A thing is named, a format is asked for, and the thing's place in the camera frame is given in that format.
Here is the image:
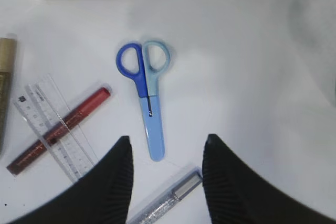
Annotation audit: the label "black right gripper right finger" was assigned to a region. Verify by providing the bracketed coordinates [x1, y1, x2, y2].
[202, 134, 335, 223]

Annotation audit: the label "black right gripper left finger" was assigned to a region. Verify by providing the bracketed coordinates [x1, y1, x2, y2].
[13, 136, 133, 223]

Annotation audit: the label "silver blue glitter pen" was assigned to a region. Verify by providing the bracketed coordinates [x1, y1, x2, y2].
[127, 167, 203, 223]

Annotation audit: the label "red glitter pen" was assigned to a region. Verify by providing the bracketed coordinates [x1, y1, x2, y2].
[7, 87, 111, 175]

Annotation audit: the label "clear plastic ruler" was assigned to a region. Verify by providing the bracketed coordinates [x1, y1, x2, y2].
[13, 75, 97, 183]

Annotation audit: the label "gold glitter pen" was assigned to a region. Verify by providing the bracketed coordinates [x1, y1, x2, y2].
[1, 38, 17, 151]

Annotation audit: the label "blue scissors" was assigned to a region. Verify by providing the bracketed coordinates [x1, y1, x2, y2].
[116, 40, 171, 162]

